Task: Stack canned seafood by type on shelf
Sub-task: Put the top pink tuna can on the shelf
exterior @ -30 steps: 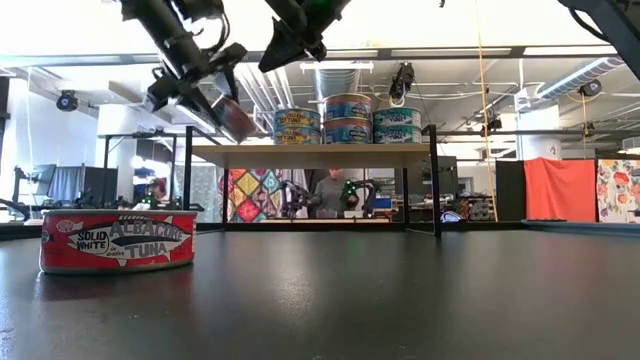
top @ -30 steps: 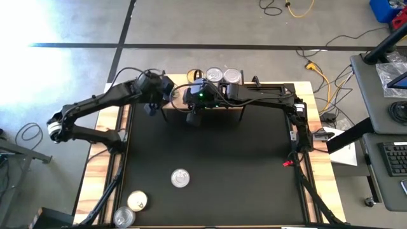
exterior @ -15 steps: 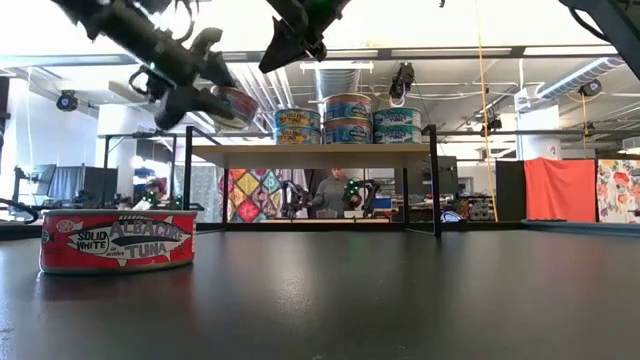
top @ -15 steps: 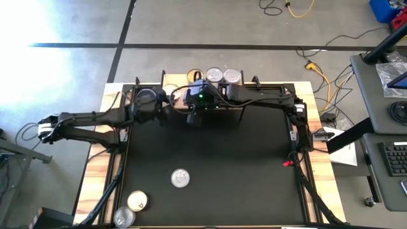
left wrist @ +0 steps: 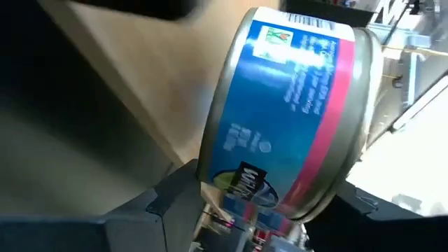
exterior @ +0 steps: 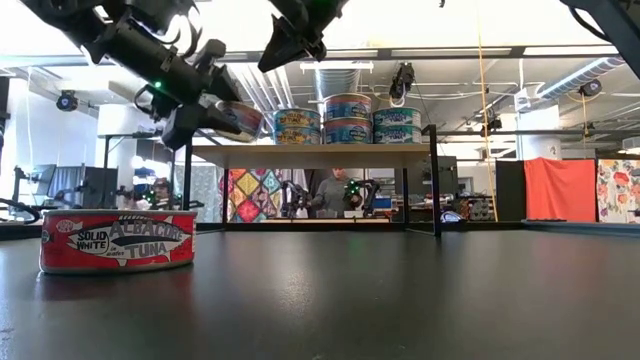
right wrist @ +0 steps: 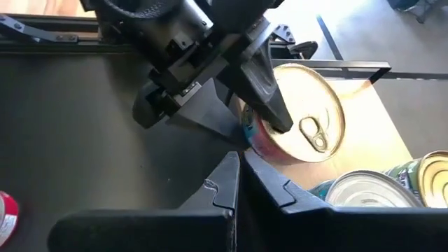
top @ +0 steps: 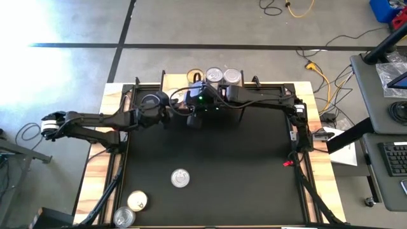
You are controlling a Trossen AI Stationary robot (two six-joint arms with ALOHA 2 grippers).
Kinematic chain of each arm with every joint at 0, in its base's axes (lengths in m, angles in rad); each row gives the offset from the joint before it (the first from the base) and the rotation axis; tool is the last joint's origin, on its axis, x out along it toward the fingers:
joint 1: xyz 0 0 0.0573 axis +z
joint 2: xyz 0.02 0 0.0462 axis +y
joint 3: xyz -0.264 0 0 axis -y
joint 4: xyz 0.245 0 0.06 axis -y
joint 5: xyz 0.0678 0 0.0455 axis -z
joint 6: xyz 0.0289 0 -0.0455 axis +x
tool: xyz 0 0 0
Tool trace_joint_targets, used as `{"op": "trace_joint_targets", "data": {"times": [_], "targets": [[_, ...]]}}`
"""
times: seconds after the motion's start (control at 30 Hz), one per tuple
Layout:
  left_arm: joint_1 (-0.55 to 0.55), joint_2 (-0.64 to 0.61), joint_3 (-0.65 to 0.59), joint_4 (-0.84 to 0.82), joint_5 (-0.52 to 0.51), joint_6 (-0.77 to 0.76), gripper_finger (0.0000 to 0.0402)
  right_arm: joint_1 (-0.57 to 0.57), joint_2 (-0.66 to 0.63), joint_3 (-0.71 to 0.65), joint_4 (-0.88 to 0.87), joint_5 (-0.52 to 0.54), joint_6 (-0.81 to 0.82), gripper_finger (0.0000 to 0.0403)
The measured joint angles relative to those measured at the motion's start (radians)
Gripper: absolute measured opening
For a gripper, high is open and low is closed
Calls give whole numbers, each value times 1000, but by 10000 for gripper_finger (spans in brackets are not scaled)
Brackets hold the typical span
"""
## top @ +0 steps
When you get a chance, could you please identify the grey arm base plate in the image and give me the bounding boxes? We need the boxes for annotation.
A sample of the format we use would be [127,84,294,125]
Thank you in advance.
[313,130,335,141]

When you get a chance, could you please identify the black power brick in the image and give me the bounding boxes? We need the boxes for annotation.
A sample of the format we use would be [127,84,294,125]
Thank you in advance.
[319,111,336,123]

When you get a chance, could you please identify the blue plastic bin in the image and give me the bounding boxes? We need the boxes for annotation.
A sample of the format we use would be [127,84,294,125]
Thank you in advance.
[368,0,402,24]

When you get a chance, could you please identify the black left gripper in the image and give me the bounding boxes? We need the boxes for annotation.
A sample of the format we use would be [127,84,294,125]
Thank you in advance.
[136,91,173,128]

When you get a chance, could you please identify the black table mat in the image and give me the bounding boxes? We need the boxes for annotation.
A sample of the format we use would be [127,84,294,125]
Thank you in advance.
[127,85,301,225]

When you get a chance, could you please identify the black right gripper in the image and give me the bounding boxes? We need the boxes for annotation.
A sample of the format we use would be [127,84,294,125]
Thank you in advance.
[184,72,224,130]

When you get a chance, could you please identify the blue lit screen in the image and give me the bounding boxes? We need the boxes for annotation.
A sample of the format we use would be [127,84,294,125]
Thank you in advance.
[386,71,407,90]

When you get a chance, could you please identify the long black floor cable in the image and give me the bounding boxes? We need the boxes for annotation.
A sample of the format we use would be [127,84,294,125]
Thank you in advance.
[294,27,390,60]

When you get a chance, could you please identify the silver lid can blue label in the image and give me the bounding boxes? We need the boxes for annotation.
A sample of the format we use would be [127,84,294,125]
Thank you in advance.
[205,66,224,84]

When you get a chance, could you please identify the white paper sheet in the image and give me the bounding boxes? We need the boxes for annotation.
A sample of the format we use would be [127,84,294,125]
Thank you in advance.
[322,126,359,167]

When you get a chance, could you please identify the black aluminium table frame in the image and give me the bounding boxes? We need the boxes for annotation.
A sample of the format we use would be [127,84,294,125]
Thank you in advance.
[74,76,347,229]

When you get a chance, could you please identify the clear plastic bag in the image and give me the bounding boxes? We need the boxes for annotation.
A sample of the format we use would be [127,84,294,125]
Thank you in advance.
[375,62,407,99]

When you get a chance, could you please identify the wooden shelf black sides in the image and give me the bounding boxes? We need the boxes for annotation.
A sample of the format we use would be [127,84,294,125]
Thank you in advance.
[157,69,245,124]

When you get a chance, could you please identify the coiled black cable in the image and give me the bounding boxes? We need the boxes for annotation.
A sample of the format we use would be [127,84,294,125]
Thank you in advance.
[388,100,407,125]

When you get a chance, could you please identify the dark gold seafood can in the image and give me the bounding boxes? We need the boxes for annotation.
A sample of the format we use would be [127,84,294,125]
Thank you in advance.
[186,68,205,85]

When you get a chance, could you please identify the black keyboard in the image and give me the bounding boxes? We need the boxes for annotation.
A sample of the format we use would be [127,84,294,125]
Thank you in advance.
[377,141,407,177]

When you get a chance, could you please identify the yellow cable with plug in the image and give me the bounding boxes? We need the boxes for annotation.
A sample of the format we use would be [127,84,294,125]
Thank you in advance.
[304,62,333,114]

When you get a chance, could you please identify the grey desk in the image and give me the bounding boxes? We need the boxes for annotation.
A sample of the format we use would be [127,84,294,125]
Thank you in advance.
[326,53,407,212]

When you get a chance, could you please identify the black box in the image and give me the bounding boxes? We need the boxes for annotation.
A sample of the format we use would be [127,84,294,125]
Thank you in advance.
[31,207,76,229]

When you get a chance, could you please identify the red plastic object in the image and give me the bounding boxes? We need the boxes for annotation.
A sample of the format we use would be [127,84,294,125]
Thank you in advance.
[390,14,407,31]

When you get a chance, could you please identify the grey metal stand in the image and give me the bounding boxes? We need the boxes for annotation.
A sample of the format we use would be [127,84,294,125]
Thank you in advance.
[0,128,53,229]

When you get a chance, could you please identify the silver lid seafood can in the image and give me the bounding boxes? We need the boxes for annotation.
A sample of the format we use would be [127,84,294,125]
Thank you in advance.
[223,68,242,85]
[113,205,135,229]

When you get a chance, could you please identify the black cable loop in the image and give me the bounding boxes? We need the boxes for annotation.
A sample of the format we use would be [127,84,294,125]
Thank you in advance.
[15,122,44,151]

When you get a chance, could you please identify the pale gold lid can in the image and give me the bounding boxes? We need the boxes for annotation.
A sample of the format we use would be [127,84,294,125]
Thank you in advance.
[127,190,148,212]

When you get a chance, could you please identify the yellow floor cable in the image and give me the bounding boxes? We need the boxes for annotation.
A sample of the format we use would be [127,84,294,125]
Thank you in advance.
[285,0,316,19]

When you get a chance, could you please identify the black looped floor cable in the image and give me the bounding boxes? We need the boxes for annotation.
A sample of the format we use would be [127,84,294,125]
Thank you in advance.
[258,0,283,17]

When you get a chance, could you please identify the silver lid can red label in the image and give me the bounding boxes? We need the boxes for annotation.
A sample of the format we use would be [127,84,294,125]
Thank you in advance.
[170,168,191,189]

